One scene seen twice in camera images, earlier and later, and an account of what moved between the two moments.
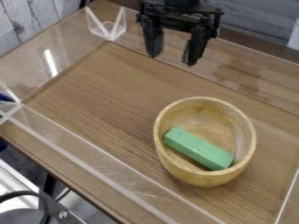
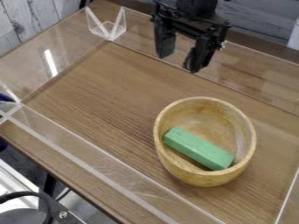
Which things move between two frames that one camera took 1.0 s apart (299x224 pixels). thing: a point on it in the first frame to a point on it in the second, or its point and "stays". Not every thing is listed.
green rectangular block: x=199 y=148 stays
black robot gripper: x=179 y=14 to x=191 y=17
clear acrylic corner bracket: x=107 y=31 stays
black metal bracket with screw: x=57 y=211 stays
